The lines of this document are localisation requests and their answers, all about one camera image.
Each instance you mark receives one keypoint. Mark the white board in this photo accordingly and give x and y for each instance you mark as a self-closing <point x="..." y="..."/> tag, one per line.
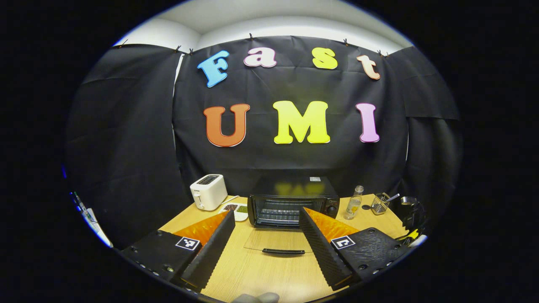
<point x="101" y="235"/>

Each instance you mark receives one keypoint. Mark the white divided dish with grains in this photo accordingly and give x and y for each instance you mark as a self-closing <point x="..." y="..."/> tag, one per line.
<point x="236" y="210"/>

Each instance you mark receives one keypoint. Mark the white toaster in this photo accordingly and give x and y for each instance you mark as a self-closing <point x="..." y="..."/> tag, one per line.
<point x="208" y="192"/>

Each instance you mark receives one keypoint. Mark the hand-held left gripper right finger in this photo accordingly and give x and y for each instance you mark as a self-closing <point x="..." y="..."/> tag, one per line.
<point x="320" y="252"/>

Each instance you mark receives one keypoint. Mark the row of small cloth clips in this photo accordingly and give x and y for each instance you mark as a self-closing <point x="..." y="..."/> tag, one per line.
<point x="250" y="37"/>

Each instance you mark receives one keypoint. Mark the clear plastic bottle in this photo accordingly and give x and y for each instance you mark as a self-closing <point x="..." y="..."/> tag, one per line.
<point x="353" y="206"/>

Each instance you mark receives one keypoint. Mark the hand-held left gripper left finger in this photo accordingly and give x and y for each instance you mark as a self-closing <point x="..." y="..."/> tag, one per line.
<point x="214" y="248"/>

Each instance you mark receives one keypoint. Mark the black electric oven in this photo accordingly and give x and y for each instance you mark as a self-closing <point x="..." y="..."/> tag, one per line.
<point x="290" y="189"/>

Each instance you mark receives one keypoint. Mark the metal utensil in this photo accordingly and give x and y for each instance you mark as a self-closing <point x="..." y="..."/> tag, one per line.
<point x="392" y="197"/>

